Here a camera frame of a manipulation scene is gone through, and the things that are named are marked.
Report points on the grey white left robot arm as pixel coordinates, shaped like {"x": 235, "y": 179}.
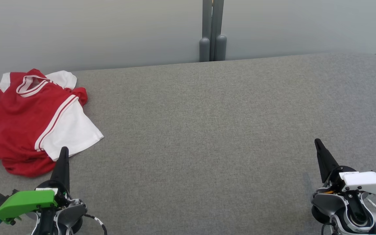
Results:
{"x": 67, "y": 215}

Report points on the grey metal partition post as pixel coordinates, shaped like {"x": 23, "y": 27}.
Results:
{"x": 212, "y": 29}

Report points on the red shirt with white sleeves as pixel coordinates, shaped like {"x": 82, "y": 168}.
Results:
{"x": 21, "y": 114}

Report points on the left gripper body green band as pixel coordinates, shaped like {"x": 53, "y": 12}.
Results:
{"x": 24, "y": 202}

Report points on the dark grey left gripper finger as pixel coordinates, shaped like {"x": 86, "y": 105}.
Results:
{"x": 62, "y": 169}

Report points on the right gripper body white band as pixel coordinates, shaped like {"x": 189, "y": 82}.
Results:
{"x": 367, "y": 182}

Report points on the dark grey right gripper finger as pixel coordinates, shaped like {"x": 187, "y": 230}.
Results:
{"x": 325, "y": 160}

